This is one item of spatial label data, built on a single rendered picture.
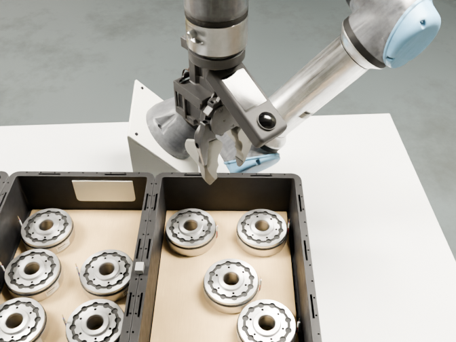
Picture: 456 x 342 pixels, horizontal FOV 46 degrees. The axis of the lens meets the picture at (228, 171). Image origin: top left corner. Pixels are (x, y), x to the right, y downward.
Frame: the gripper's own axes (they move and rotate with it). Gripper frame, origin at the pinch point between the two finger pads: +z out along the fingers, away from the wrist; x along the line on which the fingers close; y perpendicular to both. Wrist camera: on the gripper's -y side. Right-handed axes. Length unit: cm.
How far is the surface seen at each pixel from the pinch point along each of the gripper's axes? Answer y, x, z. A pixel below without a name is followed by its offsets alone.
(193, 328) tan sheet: -1.6, 9.6, 31.9
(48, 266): 25.2, 23.2, 28.7
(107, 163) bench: 59, -8, 45
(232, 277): 1.0, -2.0, 30.1
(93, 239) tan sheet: 27.8, 12.5, 32.0
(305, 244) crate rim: -5.8, -13.8, 23.3
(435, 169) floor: 29, -152, 116
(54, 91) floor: 201, -49, 116
